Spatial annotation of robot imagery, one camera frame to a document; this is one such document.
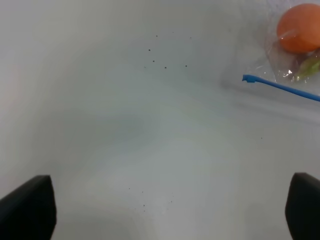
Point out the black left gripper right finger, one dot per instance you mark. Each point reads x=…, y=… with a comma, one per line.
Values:
x=302, y=209

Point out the clear zip bag blue zipper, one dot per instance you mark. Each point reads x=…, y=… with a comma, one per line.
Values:
x=274, y=69

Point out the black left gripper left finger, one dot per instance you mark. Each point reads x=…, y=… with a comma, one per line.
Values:
x=29, y=212

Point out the orange fruit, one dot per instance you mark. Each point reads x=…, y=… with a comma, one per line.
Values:
x=298, y=30

